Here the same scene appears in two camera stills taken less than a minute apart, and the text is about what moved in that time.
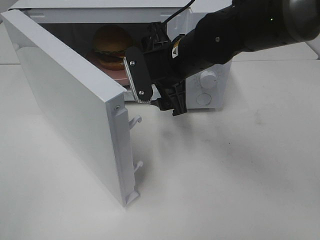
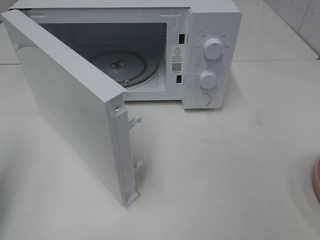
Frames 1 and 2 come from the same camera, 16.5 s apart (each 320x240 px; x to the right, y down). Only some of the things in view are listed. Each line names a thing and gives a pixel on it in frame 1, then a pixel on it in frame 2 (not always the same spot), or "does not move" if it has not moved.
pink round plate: (119, 76) -> (316, 179)
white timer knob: (208, 79) does not move
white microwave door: (88, 107) does not move
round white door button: (204, 99) does not move
